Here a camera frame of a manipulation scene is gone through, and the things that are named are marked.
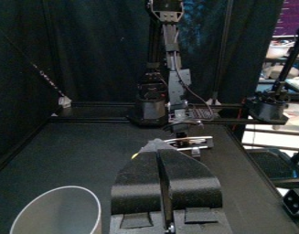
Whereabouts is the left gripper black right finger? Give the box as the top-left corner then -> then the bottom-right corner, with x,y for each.
156,148 -> 224,234

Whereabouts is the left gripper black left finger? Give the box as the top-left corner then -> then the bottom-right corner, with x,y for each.
110,148 -> 163,229

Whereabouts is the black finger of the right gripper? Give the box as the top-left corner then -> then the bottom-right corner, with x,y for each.
140,138 -> 176,153

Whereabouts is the pink rectangular tray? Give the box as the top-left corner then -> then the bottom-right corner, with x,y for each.
163,135 -> 216,154

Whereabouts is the black chair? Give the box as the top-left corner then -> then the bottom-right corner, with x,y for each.
245,148 -> 299,189

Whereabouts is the aluminium profile end piece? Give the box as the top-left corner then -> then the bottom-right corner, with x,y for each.
282,187 -> 299,218

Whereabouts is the black cloth curtain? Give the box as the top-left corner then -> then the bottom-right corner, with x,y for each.
0,0 -> 285,159

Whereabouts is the cluttered white background table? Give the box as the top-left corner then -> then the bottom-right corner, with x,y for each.
259,35 -> 299,92

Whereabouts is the thin dark arm cable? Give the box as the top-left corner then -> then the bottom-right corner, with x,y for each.
174,65 -> 218,121

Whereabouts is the black horizontal frame rail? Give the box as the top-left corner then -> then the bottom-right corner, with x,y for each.
48,101 -> 247,125

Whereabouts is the white corner bracket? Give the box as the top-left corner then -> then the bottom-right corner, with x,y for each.
57,95 -> 74,109

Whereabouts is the black vertical frame post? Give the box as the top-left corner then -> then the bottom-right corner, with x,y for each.
211,0 -> 235,103

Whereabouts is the purple wall board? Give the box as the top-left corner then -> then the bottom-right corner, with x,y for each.
273,0 -> 299,37

